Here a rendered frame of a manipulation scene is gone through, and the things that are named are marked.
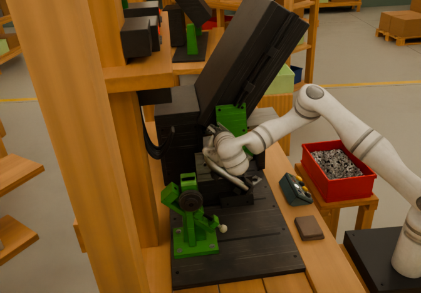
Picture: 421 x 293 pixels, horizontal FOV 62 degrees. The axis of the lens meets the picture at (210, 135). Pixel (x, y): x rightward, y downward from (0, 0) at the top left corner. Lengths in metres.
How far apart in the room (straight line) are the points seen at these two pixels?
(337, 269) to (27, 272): 2.04
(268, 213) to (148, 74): 0.75
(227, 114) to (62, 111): 0.82
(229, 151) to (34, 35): 0.59
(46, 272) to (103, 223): 1.95
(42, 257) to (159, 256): 1.59
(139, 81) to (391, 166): 0.70
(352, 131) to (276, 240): 0.46
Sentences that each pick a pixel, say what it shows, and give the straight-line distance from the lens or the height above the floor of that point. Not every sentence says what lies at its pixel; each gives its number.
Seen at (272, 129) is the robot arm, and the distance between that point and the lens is 1.03.
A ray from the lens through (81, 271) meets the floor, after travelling 2.57.
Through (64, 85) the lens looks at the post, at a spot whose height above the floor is 1.63.
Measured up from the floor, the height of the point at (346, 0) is 0.29.
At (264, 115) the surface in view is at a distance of 1.56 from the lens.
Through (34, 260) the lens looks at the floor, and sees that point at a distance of 2.78.
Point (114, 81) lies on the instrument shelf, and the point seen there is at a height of 1.53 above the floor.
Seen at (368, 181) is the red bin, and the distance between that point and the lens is 1.63.
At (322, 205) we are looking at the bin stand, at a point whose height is 0.80.
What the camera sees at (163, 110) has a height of 1.24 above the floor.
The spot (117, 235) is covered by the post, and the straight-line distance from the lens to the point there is 0.74.
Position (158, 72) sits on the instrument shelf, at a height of 1.54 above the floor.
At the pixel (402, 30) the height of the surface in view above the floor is 0.27.
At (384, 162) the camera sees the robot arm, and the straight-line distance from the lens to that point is 1.07.
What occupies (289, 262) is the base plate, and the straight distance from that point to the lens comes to 1.22.
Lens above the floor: 1.81
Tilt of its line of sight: 29 degrees down
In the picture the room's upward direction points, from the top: 4 degrees counter-clockwise
